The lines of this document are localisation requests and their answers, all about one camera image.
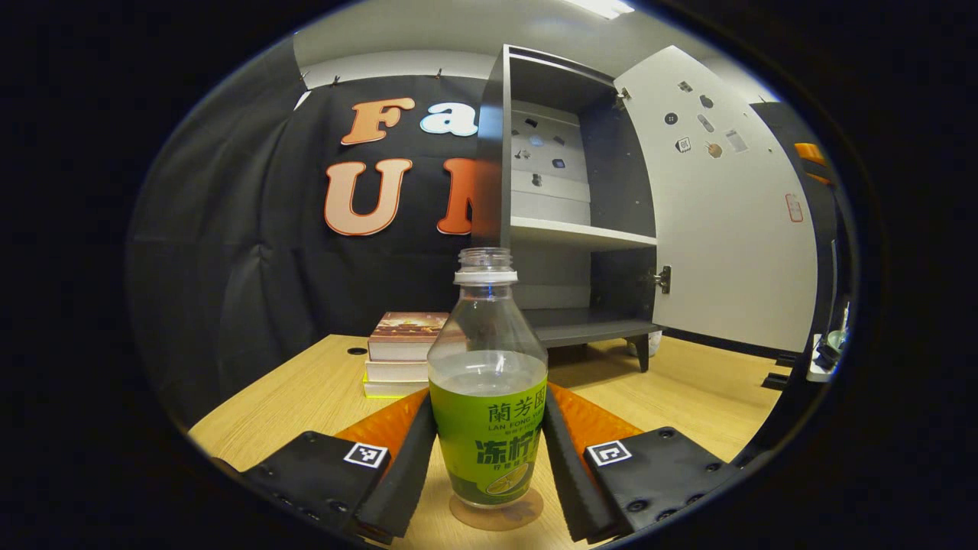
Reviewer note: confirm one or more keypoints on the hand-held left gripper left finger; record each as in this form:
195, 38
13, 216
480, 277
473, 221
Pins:
405, 473

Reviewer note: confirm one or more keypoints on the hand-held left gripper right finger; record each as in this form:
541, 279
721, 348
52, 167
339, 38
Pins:
573, 473

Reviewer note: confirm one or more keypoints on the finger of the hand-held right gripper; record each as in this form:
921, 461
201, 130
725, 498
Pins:
811, 154

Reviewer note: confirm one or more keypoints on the round brown coaster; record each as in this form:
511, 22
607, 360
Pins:
497, 521

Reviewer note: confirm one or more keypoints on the green label plastic bottle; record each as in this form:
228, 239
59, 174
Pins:
489, 428

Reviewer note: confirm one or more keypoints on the beige cabinet door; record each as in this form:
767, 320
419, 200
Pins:
726, 252

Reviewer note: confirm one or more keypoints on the dark grey cabinet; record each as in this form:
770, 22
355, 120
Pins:
623, 176

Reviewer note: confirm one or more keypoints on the metal door hinge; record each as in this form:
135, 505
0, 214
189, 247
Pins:
663, 279
623, 94

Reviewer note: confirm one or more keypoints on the white cabinet shelf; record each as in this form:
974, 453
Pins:
573, 233

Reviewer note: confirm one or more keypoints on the yellow edged book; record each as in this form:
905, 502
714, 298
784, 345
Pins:
390, 389

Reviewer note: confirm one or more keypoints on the white book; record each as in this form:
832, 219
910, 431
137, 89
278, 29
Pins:
393, 370

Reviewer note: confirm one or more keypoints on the brown cover book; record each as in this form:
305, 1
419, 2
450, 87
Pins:
405, 328

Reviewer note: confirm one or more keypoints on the large ceiling light panel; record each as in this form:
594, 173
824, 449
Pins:
603, 6

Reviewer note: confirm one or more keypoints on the black backdrop cloth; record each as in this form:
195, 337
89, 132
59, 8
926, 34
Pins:
229, 252

